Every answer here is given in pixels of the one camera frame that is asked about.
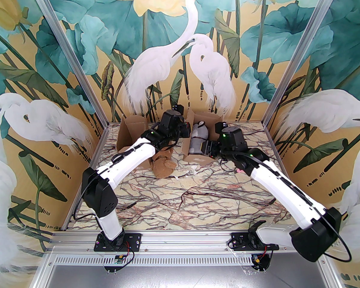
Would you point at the grey plush toy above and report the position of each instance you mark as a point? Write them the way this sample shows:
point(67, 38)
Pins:
point(198, 136)

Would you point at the pink utility knife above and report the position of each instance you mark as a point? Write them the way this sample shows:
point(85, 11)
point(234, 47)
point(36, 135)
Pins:
point(239, 170)

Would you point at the brown cardboard box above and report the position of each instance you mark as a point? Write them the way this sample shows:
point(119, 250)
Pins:
point(198, 158)
point(132, 130)

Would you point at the brown teddy bear plush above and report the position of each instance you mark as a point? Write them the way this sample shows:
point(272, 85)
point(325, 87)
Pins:
point(163, 168)

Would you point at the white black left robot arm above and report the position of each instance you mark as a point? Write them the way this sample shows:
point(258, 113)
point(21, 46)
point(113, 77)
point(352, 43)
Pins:
point(129, 160)

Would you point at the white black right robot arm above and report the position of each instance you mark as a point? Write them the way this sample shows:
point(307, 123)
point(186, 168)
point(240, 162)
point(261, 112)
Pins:
point(276, 184)

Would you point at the yellow power connector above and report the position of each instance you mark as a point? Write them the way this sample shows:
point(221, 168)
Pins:
point(259, 260)

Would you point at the perforated metal strip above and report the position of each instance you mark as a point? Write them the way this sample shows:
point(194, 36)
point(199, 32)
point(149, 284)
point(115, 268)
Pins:
point(183, 260)

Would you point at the grey metal sheet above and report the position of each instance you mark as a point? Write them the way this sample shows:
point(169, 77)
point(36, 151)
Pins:
point(183, 277)

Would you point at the small green circuit board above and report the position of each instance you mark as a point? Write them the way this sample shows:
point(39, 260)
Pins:
point(118, 259)

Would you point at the aluminium side rail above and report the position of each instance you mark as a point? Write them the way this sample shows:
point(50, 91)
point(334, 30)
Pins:
point(98, 147)

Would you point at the aluminium frame post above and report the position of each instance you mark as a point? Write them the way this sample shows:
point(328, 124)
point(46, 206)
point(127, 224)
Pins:
point(73, 55)
point(295, 55)

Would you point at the aluminium frame rail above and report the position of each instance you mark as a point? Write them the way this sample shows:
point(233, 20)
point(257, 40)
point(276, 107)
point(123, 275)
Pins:
point(183, 241)

